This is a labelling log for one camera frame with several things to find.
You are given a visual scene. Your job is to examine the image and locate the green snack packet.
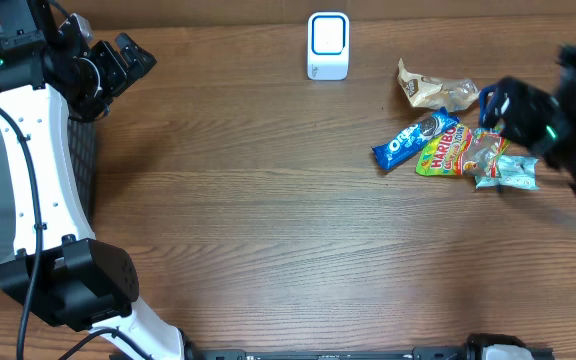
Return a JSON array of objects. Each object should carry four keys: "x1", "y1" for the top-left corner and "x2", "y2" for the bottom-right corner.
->
[{"x1": 416, "y1": 124, "x2": 508, "y2": 177}]

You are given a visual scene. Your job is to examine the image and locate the white barcode scanner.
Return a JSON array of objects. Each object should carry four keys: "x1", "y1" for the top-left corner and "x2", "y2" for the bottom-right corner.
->
[{"x1": 307, "y1": 12, "x2": 350, "y2": 81}]

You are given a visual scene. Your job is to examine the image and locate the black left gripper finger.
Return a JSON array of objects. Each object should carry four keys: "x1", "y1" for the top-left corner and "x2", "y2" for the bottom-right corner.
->
[
  {"x1": 115, "y1": 32, "x2": 140, "y2": 58},
  {"x1": 122, "y1": 52, "x2": 157, "y2": 83}
]

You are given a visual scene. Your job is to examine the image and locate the blue Oreo cookie pack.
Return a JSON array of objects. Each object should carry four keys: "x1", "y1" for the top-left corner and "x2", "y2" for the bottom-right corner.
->
[{"x1": 372, "y1": 108, "x2": 460, "y2": 171}]

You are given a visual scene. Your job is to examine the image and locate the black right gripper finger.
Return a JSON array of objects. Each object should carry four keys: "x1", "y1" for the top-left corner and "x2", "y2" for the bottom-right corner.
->
[
  {"x1": 479, "y1": 102, "x2": 502, "y2": 129},
  {"x1": 479, "y1": 82, "x2": 507, "y2": 108}
]

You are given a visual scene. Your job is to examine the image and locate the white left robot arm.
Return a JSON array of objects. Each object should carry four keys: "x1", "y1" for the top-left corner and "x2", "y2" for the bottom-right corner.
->
[{"x1": 0, "y1": 0, "x2": 198, "y2": 359}]

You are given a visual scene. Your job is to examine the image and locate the teal tissue pack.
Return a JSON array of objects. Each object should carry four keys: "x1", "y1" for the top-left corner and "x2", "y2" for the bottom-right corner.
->
[{"x1": 475, "y1": 155, "x2": 539, "y2": 191}]

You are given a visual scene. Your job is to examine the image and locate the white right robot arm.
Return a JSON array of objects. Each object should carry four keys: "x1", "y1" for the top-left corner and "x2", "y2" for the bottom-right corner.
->
[{"x1": 479, "y1": 45, "x2": 576, "y2": 195}]

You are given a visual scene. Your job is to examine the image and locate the beige paper-like bag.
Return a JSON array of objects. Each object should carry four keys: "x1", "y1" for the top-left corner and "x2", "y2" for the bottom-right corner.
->
[{"x1": 397, "y1": 59, "x2": 480, "y2": 113}]

